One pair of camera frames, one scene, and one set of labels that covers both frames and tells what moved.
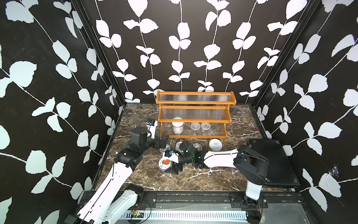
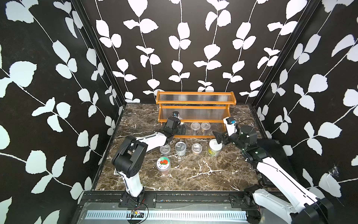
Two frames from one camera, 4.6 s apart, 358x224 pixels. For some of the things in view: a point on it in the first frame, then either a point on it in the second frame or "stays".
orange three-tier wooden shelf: x=194 y=115 stays
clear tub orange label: x=198 y=146 stays
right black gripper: x=176 y=167 -> x=220 y=139
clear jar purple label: x=167 y=147 stays
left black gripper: x=162 y=142 -> x=179 y=131
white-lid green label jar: x=215 y=145 stays
